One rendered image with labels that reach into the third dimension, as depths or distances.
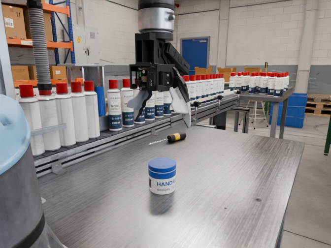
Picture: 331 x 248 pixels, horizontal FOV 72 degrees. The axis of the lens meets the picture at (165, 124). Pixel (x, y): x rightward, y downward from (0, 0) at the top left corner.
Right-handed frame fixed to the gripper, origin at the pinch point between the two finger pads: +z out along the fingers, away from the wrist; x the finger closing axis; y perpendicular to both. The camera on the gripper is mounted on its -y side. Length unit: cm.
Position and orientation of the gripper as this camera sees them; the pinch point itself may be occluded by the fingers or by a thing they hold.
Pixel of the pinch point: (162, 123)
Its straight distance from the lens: 55.1
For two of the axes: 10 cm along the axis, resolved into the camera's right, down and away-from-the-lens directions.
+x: 8.5, 1.2, -5.1
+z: 0.0, 9.7, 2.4
